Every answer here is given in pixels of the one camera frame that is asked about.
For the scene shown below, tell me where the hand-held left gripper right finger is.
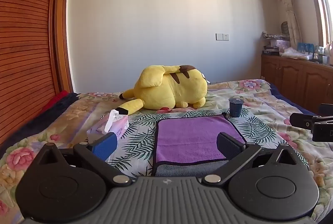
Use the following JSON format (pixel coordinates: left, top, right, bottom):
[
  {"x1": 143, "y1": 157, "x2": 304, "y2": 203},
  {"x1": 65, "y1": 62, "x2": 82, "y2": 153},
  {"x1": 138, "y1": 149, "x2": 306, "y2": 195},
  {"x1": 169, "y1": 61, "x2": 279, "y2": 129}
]
[{"x1": 202, "y1": 132, "x2": 303, "y2": 186}]

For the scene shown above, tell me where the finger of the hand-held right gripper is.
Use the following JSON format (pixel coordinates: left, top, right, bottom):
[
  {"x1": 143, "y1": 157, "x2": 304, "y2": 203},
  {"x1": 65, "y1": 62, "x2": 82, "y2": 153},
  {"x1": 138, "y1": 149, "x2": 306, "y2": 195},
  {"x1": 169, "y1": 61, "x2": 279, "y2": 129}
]
[{"x1": 290, "y1": 112, "x2": 317, "y2": 134}]

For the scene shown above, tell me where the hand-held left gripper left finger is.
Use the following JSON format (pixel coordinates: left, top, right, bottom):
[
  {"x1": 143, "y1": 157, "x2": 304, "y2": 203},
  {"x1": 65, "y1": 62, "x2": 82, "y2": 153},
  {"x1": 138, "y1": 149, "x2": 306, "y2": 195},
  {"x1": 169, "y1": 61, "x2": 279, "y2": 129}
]
[{"x1": 33, "y1": 132, "x2": 132, "y2": 187}]

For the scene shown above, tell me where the purple towel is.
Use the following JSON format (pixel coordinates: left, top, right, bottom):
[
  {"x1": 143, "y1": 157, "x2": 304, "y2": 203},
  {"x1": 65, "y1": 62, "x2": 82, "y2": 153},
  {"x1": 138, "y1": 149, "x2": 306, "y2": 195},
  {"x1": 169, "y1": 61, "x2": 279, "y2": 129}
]
[{"x1": 153, "y1": 114, "x2": 246, "y2": 165}]

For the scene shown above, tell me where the grey towel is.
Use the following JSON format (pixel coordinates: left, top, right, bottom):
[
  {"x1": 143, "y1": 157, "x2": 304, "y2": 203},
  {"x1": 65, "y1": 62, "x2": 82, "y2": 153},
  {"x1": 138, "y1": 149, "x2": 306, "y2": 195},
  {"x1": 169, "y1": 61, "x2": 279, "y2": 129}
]
[{"x1": 151, "y1": 160, "x2": 229, "y2": 177}]

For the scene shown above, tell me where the pink tissue pack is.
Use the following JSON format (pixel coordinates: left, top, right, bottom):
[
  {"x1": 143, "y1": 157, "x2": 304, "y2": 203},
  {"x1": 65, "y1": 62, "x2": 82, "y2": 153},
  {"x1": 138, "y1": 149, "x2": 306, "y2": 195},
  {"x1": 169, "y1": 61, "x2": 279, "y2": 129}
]
[{"x1": 87, "y1": 109, "x2": 130, "y2": 144}]

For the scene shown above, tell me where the small dark blue bin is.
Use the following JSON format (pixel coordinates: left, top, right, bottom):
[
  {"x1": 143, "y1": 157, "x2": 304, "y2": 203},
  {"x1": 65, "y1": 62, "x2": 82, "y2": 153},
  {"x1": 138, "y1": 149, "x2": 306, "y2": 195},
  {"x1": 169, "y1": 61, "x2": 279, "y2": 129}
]
[{"x1": 228, "y1": 98, "x2": 245, "y2": 118}]

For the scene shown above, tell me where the floral bed sheet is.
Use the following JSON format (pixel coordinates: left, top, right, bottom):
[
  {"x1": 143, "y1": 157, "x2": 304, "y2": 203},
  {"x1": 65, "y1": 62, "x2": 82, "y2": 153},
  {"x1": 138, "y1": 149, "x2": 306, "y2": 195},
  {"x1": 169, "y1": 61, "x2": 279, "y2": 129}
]
[{"x1": 0, "y1": 79, "x2": 333, "y2": 224}]

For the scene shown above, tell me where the wooden low cabinet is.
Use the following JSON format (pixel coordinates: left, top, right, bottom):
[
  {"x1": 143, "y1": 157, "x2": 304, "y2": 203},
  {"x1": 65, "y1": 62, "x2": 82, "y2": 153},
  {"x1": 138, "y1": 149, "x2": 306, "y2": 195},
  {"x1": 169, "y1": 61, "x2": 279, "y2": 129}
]
[{"x1": 261, "y1": 53, "x2": 333, "y2": 116}]

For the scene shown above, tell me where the white plastic bag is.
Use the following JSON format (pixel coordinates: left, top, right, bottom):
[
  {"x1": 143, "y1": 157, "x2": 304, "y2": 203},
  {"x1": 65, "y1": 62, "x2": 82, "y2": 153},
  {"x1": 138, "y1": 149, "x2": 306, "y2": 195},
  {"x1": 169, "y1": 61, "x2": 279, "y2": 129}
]
[{"x1": 281, "y1": 47, "x2": 311, "y2": 60}]

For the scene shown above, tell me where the red blanket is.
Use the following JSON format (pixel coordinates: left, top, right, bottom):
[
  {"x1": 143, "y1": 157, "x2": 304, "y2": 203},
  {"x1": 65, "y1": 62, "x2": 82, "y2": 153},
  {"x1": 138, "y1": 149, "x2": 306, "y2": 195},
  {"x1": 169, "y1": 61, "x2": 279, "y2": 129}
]
[{"x1": 42, "y1": 90, "x2": 69, "y2": 113}]

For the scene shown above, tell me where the white jug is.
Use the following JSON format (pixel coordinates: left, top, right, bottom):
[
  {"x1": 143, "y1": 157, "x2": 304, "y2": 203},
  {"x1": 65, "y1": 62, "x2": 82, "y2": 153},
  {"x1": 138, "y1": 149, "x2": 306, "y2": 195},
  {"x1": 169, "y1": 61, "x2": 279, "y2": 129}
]
[{"x1": 325, "y1": 41, "x2": 333, "y2": 66}]

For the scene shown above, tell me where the blue box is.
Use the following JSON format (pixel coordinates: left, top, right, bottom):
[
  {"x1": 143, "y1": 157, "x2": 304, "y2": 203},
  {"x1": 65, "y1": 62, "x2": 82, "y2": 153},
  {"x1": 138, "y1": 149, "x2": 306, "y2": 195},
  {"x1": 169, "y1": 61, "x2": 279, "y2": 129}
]
[{"x1": 297, "y1": 42, "x2": 316, "y2": 54}]

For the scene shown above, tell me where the yellow plush toy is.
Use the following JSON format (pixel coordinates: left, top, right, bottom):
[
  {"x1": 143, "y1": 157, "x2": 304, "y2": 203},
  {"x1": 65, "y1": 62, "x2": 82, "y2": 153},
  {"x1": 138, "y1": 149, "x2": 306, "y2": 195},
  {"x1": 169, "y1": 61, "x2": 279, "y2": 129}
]
[{"x1": 119, "y1": 64, "x2": 209, "y2": 115}]

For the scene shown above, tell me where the stack of boxes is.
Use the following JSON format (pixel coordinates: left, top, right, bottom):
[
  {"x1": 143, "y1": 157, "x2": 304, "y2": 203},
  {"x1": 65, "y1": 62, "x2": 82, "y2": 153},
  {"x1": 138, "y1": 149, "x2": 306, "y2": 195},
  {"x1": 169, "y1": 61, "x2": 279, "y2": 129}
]
[{"x1": 262, "y1": 31, "x2": 291, "y2": 56}]

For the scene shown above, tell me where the beige patterned curtain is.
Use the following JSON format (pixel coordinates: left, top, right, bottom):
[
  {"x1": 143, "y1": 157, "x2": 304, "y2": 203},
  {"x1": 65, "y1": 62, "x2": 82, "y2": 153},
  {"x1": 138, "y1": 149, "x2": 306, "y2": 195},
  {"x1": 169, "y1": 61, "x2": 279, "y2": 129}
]
[{"x1": 265, "y1": 0, "x2": 303, "y2": 49}]

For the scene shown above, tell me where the wooden louvered wardrobe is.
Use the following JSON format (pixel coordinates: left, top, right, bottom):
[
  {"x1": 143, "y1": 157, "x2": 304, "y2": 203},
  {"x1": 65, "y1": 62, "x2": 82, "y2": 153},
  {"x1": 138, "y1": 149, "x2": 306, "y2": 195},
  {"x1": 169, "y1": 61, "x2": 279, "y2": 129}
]
[{"x1": 0, "y1": 0, "x2": 65, "y2": 154}]

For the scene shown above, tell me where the wooden window frame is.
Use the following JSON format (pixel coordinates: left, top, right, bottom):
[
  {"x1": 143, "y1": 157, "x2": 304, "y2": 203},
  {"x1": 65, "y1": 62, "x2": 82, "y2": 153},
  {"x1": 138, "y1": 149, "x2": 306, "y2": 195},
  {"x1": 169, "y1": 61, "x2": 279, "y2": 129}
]
[{"x1": 299, "y1": 0, "x2": 333, "y2": 66}]

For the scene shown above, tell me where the wooden door frame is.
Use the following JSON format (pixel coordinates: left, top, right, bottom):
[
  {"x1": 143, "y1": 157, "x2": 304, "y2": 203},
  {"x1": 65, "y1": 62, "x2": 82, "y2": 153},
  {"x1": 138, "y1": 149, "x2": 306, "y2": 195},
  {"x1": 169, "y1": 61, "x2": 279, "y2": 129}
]
[{"x1": 53, "y1": 0, "x2": 75, "y2": 93}]

